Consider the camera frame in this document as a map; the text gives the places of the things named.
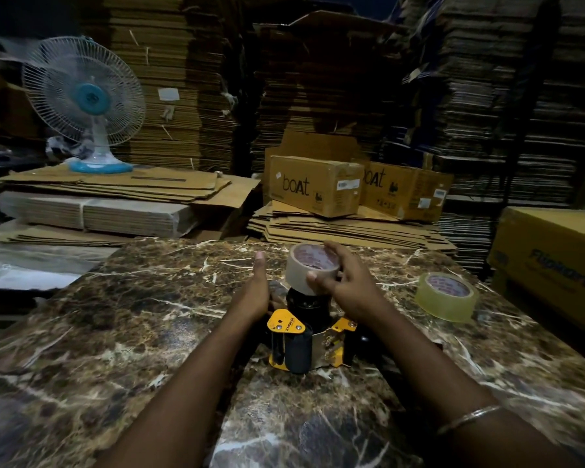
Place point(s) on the person's right hand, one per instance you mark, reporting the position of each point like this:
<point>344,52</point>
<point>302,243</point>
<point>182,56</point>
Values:
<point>355,287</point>

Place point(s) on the person's left hand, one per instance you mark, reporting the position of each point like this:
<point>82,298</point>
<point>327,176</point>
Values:
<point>254,297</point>

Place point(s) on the person's left thumb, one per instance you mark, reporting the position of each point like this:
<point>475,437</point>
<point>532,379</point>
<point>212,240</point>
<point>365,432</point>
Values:
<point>259,270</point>

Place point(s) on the person's right thumb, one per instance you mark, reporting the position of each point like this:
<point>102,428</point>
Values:
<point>321,280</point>

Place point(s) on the white packing tape roll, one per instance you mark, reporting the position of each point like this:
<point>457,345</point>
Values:
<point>311,268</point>

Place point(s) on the yellow black tape dispenser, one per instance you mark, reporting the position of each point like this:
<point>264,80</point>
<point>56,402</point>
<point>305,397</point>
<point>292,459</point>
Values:
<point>312,331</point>

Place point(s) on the person's right forearm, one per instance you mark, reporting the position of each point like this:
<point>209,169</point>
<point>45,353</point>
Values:
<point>463,399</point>

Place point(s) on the person's left forearm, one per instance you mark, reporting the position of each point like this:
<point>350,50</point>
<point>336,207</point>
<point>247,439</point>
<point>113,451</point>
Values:
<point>173,399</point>

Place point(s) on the low stack of cardboard sheets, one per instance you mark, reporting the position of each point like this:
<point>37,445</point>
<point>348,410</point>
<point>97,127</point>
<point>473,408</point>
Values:
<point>351,231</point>

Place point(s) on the small brown cardboard box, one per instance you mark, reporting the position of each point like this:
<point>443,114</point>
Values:
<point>316,185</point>

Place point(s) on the brown cardboard box white labels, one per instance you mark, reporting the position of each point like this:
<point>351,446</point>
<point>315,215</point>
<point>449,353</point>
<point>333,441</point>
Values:
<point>404,190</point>

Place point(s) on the clear packing tape roll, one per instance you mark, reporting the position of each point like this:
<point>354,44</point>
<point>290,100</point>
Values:
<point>447,297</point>

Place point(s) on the open brown cardboard box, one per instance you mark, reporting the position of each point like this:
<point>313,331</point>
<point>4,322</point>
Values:
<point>312,146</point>

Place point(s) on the pile of flat cardboard sheets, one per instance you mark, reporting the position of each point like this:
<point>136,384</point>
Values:
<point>126,185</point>

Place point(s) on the tied bundle of flat cardboard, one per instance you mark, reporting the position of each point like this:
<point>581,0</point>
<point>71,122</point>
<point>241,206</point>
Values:
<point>97,214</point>

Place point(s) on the silver bangle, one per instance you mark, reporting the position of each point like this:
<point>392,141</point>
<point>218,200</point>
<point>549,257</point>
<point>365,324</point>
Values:
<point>469,418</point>

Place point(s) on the tall stacks of flattened cartons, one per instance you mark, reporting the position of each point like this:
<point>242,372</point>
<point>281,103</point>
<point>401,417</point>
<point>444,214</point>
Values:
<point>351,77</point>

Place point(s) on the clear plastic sheet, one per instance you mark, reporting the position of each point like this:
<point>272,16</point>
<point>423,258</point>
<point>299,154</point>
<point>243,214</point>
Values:
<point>34,265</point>

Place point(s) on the yellow printed cardboard box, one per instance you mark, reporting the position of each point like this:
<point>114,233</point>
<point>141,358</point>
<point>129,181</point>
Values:
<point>555,268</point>

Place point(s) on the white blue table fan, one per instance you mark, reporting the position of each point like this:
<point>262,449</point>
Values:
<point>85,104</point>

